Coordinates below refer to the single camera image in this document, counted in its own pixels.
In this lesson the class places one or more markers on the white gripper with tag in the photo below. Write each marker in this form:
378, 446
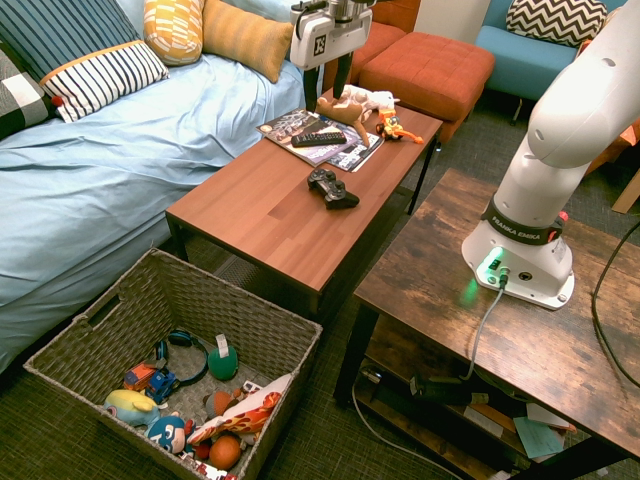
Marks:
325, 35

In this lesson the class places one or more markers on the black gamepad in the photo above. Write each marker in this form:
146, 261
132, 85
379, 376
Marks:
332, 189

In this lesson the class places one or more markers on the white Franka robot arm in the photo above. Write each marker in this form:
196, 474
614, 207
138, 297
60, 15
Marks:
550, 130

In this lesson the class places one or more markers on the grey woven wicker basket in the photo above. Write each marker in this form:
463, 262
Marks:
200, 300

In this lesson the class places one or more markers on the white plush toy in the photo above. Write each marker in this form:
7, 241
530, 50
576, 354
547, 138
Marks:
367, 97

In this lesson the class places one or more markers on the large magazine with snowflake cover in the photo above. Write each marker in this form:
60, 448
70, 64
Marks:
292, 122

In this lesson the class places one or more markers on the black tv remote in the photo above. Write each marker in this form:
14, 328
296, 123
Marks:
320, 138

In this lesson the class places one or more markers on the orange armchair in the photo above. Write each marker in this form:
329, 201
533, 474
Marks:
385, 37

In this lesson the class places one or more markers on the orange toy vehicle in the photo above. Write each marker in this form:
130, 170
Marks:
390, 127

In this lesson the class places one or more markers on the small dark magazine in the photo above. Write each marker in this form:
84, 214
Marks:
357, 157

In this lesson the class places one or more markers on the mustard yellow pillow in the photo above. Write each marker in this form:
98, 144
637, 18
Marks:
245, 35

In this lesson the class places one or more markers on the orange tufted ottoman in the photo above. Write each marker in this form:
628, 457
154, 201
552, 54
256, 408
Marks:
425, 70

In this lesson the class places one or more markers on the reddish wooden coffee table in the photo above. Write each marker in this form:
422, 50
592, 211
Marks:
280, 215

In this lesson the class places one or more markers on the yellow white patterned pillow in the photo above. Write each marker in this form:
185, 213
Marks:
172, 30

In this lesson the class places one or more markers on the blue sofa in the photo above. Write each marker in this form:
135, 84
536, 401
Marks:
520, 60

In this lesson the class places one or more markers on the white navy striped pillow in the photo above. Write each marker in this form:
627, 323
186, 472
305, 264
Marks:
105, 75

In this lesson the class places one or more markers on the bed with light blue sheet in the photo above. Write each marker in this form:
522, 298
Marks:
125, 175

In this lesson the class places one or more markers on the rustic brown wooden table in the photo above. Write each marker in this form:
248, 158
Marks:
430, 280

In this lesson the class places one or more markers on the black white chevron pillow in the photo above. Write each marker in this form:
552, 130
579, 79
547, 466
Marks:
555, 22

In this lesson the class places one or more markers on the dark blue striped pillow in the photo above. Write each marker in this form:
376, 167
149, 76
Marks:
60, 30

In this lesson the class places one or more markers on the blue headphones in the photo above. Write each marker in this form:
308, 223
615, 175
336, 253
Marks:
180, 337

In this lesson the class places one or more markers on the green plush ball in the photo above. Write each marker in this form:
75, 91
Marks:
222, 364

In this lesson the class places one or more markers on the black white checked pillow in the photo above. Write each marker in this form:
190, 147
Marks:
20, 100

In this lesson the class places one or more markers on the wooden orange chair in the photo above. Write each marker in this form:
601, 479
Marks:
627, 195

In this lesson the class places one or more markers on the black device on shelf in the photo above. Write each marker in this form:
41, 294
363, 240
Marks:
440, 390

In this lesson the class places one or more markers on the brown orange plush toy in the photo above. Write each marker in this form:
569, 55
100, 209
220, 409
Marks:
219, 402

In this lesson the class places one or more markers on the white plush with flame print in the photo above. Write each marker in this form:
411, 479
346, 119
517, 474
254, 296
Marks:
250, 412

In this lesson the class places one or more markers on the orange blue toy truck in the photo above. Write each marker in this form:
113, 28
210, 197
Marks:
150, 381

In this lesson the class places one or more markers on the yellow haired plush doll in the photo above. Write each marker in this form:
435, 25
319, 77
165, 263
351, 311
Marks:
127, 402

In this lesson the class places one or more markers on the orange ball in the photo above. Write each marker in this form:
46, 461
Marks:
225, 452

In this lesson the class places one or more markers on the blue superhero plush doll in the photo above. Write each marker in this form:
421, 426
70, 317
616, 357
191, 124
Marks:
165, 432

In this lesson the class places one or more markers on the white paper sheet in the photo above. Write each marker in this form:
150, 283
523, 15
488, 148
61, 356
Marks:
545, 416

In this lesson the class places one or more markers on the red white toy car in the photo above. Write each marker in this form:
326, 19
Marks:
207, 469

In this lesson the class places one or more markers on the teal paper folder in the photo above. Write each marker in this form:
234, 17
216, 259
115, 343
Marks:
537, 437

